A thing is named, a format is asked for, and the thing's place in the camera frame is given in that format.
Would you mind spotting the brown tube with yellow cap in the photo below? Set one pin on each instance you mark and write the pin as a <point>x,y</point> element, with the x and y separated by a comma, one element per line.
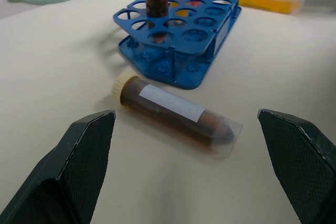
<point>170,115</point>

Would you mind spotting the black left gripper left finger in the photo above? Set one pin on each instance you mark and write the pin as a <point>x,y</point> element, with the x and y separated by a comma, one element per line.
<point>78,166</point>

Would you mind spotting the blue plastic test tube rack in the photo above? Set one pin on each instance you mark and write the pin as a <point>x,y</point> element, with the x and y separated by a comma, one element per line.
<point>183,32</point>

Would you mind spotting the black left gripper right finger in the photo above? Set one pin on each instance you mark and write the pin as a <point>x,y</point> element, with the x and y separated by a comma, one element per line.
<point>302,166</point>

